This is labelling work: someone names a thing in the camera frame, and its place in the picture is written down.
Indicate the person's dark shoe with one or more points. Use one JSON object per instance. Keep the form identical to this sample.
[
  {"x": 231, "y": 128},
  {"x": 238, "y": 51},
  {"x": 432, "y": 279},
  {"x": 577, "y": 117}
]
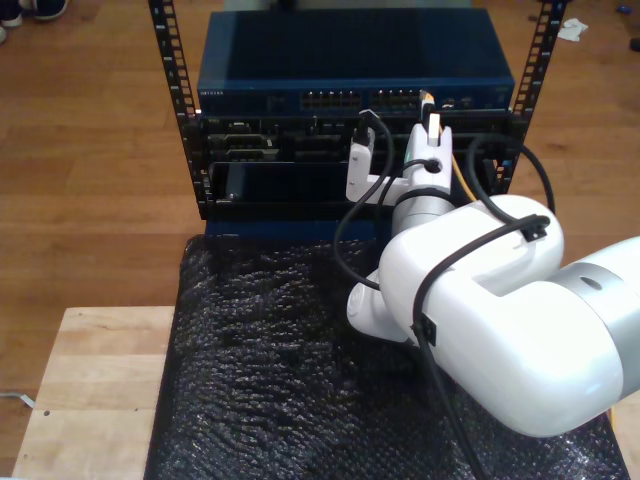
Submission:
[{"x": 50, "y": 10}]

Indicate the thin grey strip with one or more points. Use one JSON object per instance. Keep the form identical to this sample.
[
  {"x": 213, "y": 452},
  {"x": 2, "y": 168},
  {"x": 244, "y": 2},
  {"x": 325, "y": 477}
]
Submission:
[{"x": 15, "y": 396}]

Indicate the black perforated rack post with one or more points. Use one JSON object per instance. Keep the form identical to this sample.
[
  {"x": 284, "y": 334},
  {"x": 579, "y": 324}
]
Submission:
[
  {"x": 192, "y": 140},
  {"x": 517, "y": 127}
]

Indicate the blue network switch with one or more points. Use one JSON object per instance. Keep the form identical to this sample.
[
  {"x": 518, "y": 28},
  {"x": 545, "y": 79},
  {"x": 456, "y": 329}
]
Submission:
[{"x": 325, "y": 50}]

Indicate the blue rack base plate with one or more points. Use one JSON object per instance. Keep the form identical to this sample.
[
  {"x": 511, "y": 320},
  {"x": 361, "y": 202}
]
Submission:
[{"x": 275, "y": 230}]

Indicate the black rack server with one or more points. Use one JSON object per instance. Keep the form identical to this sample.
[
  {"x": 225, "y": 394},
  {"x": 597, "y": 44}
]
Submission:
[{"x": 280, "y": 140}]

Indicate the crumpled white paper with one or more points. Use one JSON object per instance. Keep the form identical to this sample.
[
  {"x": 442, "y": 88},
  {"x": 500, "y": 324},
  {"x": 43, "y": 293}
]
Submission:
[{"x": 572, "y": 30}]

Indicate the person's white shoe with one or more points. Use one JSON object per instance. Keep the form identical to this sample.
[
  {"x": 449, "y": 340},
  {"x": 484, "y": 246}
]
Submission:
[
  {"x": 2, "y": 35},
  {"x": 11, "y": 21}
]

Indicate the black bubble wrap mat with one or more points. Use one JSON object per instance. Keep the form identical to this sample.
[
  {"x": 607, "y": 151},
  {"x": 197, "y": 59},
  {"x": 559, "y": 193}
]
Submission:
[{"x": 250, "y": 400}]

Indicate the black empty rack chassis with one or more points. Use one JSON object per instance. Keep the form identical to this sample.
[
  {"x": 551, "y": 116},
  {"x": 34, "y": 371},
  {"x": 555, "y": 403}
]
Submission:
[{"x": 280, "y": 210}]

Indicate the small dark floor object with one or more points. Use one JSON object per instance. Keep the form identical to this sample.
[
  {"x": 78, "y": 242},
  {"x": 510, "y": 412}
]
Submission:
[{"x": 635, "y": 45}]

